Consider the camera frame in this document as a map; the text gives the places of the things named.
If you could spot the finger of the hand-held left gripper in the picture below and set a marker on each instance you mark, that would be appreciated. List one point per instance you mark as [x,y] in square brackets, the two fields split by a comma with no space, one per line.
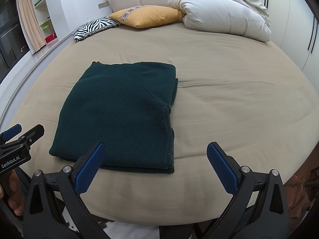
[35,132]
[12,130]

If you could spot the green container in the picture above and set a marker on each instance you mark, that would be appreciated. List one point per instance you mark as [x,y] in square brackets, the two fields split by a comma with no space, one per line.
[46,26]

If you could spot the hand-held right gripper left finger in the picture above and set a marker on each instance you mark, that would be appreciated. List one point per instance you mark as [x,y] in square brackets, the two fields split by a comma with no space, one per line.
[89,169]

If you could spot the brown cloth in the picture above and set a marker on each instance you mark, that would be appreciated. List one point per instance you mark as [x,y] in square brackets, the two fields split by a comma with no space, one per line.
[299,184]

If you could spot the white wardrobe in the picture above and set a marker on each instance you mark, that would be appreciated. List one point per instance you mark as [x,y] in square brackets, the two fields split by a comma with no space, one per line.
[291,17]

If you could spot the zebra striped pillow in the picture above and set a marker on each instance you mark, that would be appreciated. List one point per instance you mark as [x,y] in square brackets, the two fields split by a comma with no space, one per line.
[92,28]

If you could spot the dark window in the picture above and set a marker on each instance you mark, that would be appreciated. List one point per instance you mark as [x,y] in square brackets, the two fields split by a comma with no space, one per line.
[12,37]

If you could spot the grey wall socket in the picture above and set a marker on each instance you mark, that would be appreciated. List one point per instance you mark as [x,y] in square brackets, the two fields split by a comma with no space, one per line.
[103,4]

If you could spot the yellow pillow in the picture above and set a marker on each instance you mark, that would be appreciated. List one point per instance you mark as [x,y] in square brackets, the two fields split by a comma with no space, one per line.
[147,16]

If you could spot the dark green sweater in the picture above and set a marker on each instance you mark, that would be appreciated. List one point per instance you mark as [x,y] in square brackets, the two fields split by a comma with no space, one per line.
[119,114]

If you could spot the beige curtain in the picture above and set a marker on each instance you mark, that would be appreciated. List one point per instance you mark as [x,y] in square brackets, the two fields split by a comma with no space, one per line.
[30,17]

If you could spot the red box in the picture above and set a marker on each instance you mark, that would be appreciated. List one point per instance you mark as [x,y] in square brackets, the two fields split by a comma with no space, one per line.
[50,38]

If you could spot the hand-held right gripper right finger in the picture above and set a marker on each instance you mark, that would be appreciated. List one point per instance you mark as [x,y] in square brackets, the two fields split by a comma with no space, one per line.
[221,169]

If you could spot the round bed with beige sheet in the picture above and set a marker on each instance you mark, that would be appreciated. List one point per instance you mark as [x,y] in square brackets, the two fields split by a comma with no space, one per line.
[236,104]

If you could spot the white shelf unit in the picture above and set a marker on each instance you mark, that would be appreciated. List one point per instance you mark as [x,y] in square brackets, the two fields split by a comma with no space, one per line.
[43,7]

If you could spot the person's left hand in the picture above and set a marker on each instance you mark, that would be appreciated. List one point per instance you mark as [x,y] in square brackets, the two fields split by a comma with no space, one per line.
[15,191]

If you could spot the white folded duvet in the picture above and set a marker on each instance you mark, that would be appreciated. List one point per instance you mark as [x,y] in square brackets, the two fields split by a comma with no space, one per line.
[224,15]

